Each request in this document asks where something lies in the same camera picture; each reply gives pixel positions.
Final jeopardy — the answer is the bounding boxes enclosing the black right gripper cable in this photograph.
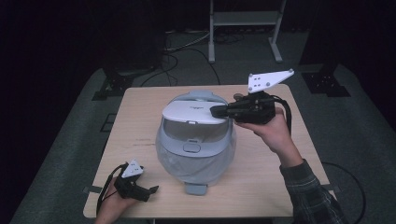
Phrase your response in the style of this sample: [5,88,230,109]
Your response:
[270,94,293,135]

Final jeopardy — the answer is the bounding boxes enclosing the black floor cables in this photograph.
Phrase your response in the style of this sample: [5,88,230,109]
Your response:
[139,31,222,88]

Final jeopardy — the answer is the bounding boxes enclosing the person's right hand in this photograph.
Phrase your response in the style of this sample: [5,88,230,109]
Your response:
[235,106,297,162]

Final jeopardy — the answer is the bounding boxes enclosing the white metal stand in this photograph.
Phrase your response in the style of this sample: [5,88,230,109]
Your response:
[207,0,288,64]

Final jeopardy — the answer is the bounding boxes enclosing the white floor cable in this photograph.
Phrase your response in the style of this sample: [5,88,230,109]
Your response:
[163,29,211,52]

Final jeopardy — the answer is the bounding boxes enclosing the person's left hand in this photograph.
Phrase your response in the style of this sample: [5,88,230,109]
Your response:
[95,176,139,222]

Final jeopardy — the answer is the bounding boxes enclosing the black floor cable loop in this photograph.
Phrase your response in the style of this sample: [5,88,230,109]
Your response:
[321,161,367,224]

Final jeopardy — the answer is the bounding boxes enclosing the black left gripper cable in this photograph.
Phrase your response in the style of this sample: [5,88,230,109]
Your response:
[96,162,129,216]

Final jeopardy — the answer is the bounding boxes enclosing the black stand base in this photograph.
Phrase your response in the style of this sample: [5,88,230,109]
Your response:
[301,63,352,98]
[91,66,135,102]

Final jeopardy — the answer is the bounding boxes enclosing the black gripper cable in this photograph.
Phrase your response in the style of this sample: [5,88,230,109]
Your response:
[96,162,129,216]
[270,94,293,135]

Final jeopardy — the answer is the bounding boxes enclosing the dark floor outlet plate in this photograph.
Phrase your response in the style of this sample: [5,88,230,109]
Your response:
[99,113,117,133]

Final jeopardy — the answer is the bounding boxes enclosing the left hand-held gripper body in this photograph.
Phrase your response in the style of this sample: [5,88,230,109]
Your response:
[113,159,152,203]

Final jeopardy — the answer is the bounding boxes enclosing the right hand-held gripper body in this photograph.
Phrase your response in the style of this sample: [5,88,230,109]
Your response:
[226,68,295,126]

